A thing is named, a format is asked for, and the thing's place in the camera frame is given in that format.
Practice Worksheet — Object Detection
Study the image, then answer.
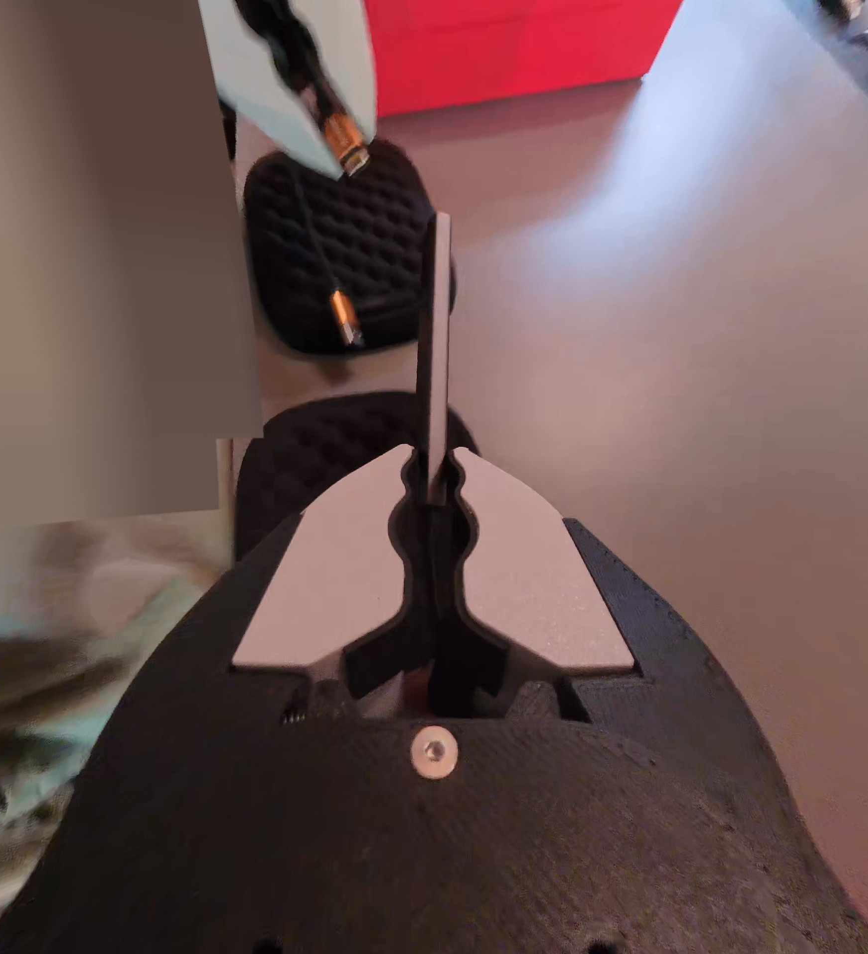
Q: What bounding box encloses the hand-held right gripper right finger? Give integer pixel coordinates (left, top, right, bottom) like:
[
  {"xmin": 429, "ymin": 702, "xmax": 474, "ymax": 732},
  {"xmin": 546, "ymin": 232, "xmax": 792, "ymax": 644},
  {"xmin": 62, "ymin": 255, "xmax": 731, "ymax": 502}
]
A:
[{"xmin": 447, "ymin": 446, "xmax": 636, "ymax": 677}]

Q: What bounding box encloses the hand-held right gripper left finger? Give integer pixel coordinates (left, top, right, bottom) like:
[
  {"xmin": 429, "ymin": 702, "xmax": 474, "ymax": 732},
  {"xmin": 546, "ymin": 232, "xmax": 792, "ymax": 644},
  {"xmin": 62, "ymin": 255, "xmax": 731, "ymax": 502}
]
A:
[{"xmin": 231, "ymin": 443, "xmax": 417, "ymax": 698}]

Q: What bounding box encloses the black cable with orange plugs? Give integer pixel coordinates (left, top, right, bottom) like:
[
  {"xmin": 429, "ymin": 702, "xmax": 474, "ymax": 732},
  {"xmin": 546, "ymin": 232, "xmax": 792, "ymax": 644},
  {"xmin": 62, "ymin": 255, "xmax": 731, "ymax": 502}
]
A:
[{"xmin": 236, "ymin": 0, "xmax": 373, "ymax": 349}]

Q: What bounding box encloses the black quilted case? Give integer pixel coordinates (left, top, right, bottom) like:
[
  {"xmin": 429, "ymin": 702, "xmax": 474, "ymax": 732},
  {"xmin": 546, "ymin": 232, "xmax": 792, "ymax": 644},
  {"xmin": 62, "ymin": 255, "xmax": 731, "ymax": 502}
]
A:
[
  {"xmin": 235, "ymin": 391, "xmax": 481, "ymax": 561},
  {"xmin": 243, "ymin": 136, "xmax": 459, "ymax": 360}
]

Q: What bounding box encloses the slim grey electronic device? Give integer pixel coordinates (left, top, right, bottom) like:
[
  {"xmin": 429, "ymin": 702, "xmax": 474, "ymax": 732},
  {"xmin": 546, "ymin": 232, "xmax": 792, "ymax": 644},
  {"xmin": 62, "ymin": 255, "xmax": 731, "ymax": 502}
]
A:
[{"xmin": 413, "ymin": 212, "xmax": 454, "ymax": 509}]

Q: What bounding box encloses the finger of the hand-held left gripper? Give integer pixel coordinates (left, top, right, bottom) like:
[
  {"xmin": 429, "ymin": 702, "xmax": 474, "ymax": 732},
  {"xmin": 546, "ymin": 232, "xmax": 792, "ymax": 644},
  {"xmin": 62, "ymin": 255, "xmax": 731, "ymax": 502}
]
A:
[
  {"xmin": 197, "ymin": 0, "xmax": 347, "ymax": 180},
  {"xmin": 306, "ymin": 0, "xmax": 380, "ymax": 141}
]

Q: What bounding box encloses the red plastic bin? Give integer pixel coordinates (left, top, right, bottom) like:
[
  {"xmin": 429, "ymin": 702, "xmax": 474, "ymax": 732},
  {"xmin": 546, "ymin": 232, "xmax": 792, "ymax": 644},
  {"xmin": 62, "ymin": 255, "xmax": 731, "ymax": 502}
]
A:
[{"xmin": 363, "ymin": 0, "xmax": 685, "ymax": 120}]

